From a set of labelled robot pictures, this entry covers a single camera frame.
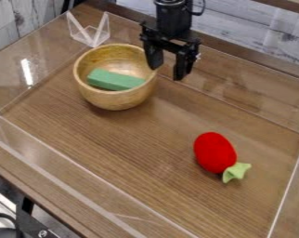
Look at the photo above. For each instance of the light wooden bowl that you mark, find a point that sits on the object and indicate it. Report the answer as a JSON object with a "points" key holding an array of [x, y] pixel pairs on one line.
{"points": [[115, 60]]}

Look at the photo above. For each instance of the black table leg bracket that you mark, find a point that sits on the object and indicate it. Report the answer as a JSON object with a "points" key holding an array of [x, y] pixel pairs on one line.
{"points": [[36, 223]]}

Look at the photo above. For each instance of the clear acrylic tray wall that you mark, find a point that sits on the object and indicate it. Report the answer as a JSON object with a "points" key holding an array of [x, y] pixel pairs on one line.
{"points": [[73, 193]]}

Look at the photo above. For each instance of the green rectangular block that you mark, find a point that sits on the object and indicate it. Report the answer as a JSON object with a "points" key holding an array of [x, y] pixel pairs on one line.
{"points": [[112, 81]]}

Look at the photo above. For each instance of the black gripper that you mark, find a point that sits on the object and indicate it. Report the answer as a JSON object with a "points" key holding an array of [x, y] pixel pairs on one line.
{"points": [[169, 34]]}

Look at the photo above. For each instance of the red plush strawberry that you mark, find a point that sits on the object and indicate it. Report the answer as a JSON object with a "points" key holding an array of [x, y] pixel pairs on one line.
{"points": [[216, 156]]}

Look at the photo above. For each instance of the clear acrylic corner bracket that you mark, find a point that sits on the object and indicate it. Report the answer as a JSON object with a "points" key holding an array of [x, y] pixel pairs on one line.
{"points": [[91, 35]]}

